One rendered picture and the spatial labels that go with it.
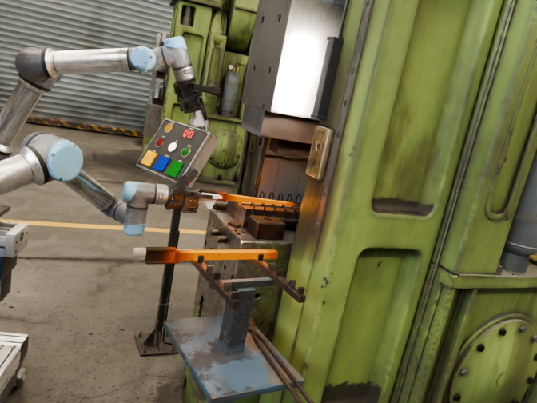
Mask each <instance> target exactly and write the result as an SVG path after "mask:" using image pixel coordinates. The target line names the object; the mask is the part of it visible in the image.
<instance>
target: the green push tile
mask: <svg viewBox="0 0 537 403"><path fill-rule="evenodd" d="M184 165H185V164H183V163H180V162H177V161H175V160H173V162H172V163H171V165H170V166H169V168H168V169H167V171H166V172H165V173H166V174H167V175H169V176H171V177H173V178H177V176H178V174H179V173H180V172H181V169H182V168H183V166H184Z"/></svg>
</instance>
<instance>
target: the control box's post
mask: <svg viewBox="0 0 537 403"><path fill-rule="evenodd" d="M180 217H181V211H180V210H179V209H173V215H172V221H171V226H170V231H169V241H168V247H176V243H177V234H178V228H179V223H180ZM172 269H173V264H165V268H164V273H163V279H162V284H161V294H160V300H159V302H160V304H167V300H168V295H169V285H170V280H171V274H172ZM165 311H166V305H159V306H158V311H157V321H156V326H155V330H156V333H155V338H154V344H155V345H156V340H157V333H158V332H161V336H162V331H163V324H164V320H165Z"/></svg>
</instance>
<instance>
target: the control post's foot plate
mask: <svg viewBox="0 0 537 403"><path fill-rule="evenodd" d="M155 333H156V330H153V331H152V333H142V331H140V333H139V334H135V335H134V338H135V339H134V340H135V341H136V343H137V344H136V347H137V348H138V351H139V353H140V356H141V357H149V356H155V357H159V356H164V355H175V354H180V353H179V352H178V350H177V348H176V346H175V345H168V344H165V343H164V342H163V340H162V337H163V333H162V336H161V332H158V333H157V340H156V345H155V344H154V338H155ZM164 340H165V342H168V343H172V344H173V342H172V340H171V339H170V337H169V335H168V334H167V332H166V333H165V339H164Z"/></svg>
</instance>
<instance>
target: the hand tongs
mask: <svg viewBox="0 0 537 403"><path fill-rule="evenodd" d="M255 326H256V325H255V324H254V322H253V321H252V319H251V318H250V320H249V327H248V332H249V333H251V334H252V335H253V339H254V341H255V342H256V344H257V346H258V348H259V349H260V350H261V352H262V353H263V354H264V356H265V357H266V359H267V360H268V362H269V363H270V365H271V366H272V367H273V368H274V370H275V371H276V373H277V374H278V376H279V377H280V379H281V380H282V381H283V382H284V384H285V385H286V387H287V388H288V390H289V391H290V393H291V394H292V395H293V396H294V398H295V399H296V401H297V402H298V403H304V402H303V401H302V400H301V399H300V398H299V396H298V395H297V394H296V392H295V390H294V389H293V388H292V386H291V385H290V384H289V383H288V381H287V380H286V378H285V377H284V375H283V374H282V372H281V371H280V370H279V369H278V368H277V366H276V364H275V363H274V362H273V360H272V359H271V357H270V356H269V355H268V354H267V352H266V351H265V349H264V348H263V346H262V345H261V344H260V342H259V341H258V339H257V337H258V338H260V339H261V341H262V342H263V343H264V344H265V345H266V347H267V348H268V350H269V351H270V352H271V354H272V355H273V356H274V357H275V358H276V360H277V361H278V362H279V364H280V366H281V367H282V368H283V370H284V371H285V372H286V373H287V374H288V376H289V377H290V379H291V380H292V382H293V383H294V384H295V386H296V387H297V388H298V389H299V390H300V392H301V393H302V395H303V396H304V398H305V399H306V400H307V402H308V403H314V402H313V401H312V399H311V398H310V397H309V395H308V394H307V393H306V392H305V391H304V389H303V388H302V386H301V385H300V383H299V382H298V381H297V380H296V378H295V377H294V376H293V375H292V373H291V372H290V371H289V369H288V368H287V366H286V365H285V364H284V362H283V361H282V360H281V359H280V358H279V356H278V355H277V354H276V352H275V351H274V350H273V348H272V347H271V345H270V344H269V343H268V342H267V341H266V340H265V339H264V338H263V337H262V336H261V335H260V334H259V333H258V332H257V328H256V327H255Z"/></svg>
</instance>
